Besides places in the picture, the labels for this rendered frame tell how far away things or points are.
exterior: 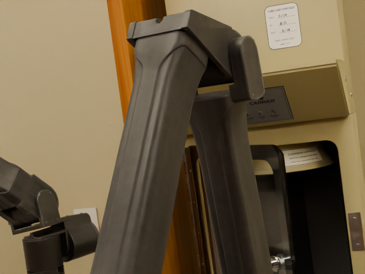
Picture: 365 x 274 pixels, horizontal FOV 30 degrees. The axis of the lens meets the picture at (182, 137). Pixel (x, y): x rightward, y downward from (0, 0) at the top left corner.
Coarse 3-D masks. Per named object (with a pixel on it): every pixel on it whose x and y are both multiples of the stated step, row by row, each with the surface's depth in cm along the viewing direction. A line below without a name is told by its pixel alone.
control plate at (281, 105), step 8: (272, 88) 116; (280, 88) 116; (264, 96) 118; (272, 96) 118; (280, 96) 117; (248, 104) 120; (256, 104) 120; (264, 104) 120; (272, 104) 119; (280, 104) 119; (288, 104) 119; (248, 112) 122; (256, 112) 121; (264, 112) 121; (280, 112) 120; (288, 112) 120; (248, 120) 123; (256, 120) 123; (264, 120) 123; (272, 120) 122; (280, 120) 122
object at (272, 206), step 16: (192, 160) 128; (256, 160) 109; (272, 160) 105; (256, 176) 109; (272, 176) 105; (272, 192) 106; (208, 208) 126; (272, 208) 107; (288, 208) 104; (208, 224) 127; (272, 224) 107; (288, 224) 104; (208, 240) 127; (272, 240) 108; (288, 240) 104; (208, 256) 128; (288, 256) 105; (208, 272) 129; (288, 272) 105
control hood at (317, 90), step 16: (304, 64) 112; (320, 64) 111; (336, 64) 111; (272, 80) 115; (288, 80) 114; (304, 80) 114; (320, 80) 113; (336, 80) 113; (288, 96) 117; (304, 96) 117; (320, 96) 116; (336, 96) 116; (304, 112) 120; (320, 112) 119; (336, 112) 119
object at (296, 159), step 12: (288, 144) 129; (300, 144) 129; (312, 144) 130; (288, 156) 128; (300, 156) 128; (312, 156) 129; (324, 156) 131; (288, 168) 127; (300, 168) 127; (312, 168) 128
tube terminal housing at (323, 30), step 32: (192, 0) 129; (224, 0) 127; (256, 0) 125; (288, 0) 123; (320, 0) 121; (256, 32) 125; (320, 32) 122; (288, 64) 124; (352, 96) 128; (256, 128) 127; (288, 128) 125; (320, 128) 123; (352, 128) 122; (352, 160) 122; (352, 192) 123; (352, 256) 124
